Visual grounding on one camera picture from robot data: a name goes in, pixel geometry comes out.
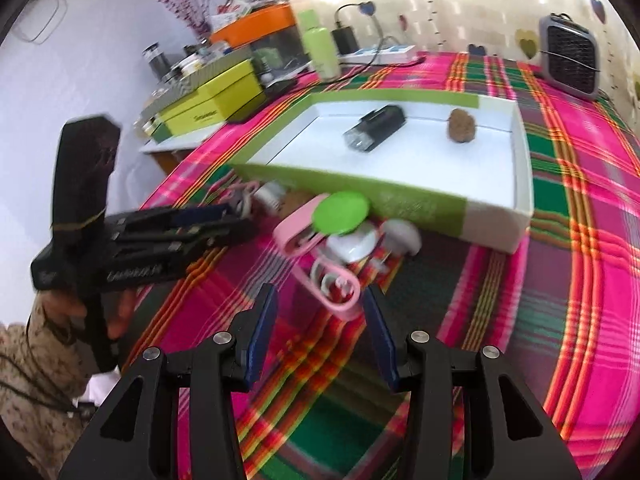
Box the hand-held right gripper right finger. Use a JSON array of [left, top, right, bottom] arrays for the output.
[[362, 285, 583, 480]]

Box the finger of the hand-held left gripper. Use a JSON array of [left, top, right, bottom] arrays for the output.
[[112, 222, 259, 261], [106, 203, 238, 235]]

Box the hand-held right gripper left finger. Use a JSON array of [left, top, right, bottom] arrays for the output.
[[59, 282, 279, 480]]

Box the pink clip with white ring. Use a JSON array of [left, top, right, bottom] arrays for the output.
[[295, 255, 362, 322]]

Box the long pink clip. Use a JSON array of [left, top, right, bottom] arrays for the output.
[[274, 194, 332, 256]]

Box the white round knob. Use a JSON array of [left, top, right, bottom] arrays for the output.
[[384, 219, 422, 254]]

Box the green top white knob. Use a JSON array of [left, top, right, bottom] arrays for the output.
[[310, 191, 382, 263]]

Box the green and white cardboard box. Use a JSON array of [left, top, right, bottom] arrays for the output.
[[229, 87, 535, 254]]

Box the person's left hand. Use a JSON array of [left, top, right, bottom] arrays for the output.
[[42, 290, 137, 338]]

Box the white side table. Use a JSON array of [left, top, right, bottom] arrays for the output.
[[140, 120, 231, 153]]

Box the yellow-green shoe box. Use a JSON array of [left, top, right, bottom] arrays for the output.
[[152, 58, 266, 143]]

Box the black phone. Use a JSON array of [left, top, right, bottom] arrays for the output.
[[225, 79, 301, 124]]

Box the chevron patterned box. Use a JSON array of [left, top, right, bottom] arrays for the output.
[[141, 44, 253, 120]]

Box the glass jar with black lid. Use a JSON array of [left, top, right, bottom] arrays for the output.
[[142, 42, 171, 81]]

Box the glass tank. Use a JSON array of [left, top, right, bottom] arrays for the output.
[[250, 30, 307, 75]]

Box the black bike light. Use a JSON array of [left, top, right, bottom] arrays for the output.
[[343, 104, 406, 151]]

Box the green bottle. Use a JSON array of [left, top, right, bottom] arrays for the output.
[[298, 10, 341, 81]]

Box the plaid blanket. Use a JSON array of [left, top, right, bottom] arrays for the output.
[[120, 52, 640, 480]]

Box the black charger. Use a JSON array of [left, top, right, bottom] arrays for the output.
[[332, 24, 360, 56]]

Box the white power strip with charger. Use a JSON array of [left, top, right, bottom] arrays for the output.
[[334, 2, 426, 68]]

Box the grey fan heater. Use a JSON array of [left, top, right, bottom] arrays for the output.
[[539, 12, 600, 101]]

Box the heart print curtain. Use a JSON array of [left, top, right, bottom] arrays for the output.
[[275, 0, 640, 126]]

